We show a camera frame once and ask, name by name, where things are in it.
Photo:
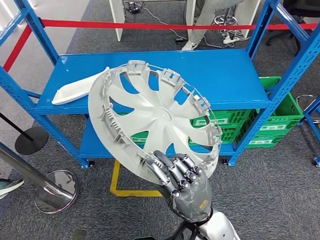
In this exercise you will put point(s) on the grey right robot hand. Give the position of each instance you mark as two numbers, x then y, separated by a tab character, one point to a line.
189	195

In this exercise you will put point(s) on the grey plastic wheel hubcap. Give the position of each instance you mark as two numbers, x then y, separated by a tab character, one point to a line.
155	116

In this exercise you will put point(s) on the white plastic trim part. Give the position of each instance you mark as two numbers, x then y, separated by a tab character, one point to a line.
72	92

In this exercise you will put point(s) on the green plastic crate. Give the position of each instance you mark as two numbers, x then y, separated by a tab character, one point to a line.
229	136
140	137
287	112
260	142
229	116

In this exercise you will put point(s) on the yellow floor tape square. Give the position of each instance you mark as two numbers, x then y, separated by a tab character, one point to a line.
114	179

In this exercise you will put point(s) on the chrome stool base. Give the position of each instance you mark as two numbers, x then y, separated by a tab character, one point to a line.
226	20

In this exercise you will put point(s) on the red barrier belt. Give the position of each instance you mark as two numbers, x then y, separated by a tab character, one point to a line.
124	24
17	48

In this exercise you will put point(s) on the black power strip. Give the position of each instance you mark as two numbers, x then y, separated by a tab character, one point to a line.
133	6

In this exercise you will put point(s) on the black office chair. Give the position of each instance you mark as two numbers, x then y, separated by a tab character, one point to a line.
300	10

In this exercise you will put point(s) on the black white sneaker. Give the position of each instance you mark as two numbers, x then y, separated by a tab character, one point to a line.
10	187

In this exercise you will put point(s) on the chrome stanchion post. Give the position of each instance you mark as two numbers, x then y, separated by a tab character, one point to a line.
57	192

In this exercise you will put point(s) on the black stanchion post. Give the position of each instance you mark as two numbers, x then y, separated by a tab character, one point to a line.
32	140

